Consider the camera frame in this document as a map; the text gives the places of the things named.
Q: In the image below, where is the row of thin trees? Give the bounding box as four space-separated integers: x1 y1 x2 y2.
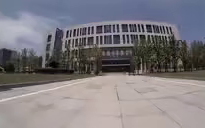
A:
9 43 105 76

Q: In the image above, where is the curved white multi-storey building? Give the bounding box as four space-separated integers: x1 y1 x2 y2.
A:
41 20 182 74

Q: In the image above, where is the pale concrete slab pavement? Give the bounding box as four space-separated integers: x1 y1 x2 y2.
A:
0 73 205 128

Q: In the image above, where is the dark low hedge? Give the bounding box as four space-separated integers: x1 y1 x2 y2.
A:
33 67 76 75

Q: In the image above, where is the grass field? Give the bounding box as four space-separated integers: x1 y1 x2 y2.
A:
143 69 205 82
0 72 95 86

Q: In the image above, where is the row of green trees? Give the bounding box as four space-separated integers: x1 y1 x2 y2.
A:
132 35 205 74

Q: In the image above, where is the low dark building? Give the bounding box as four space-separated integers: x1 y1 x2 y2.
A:
0 47 19 68

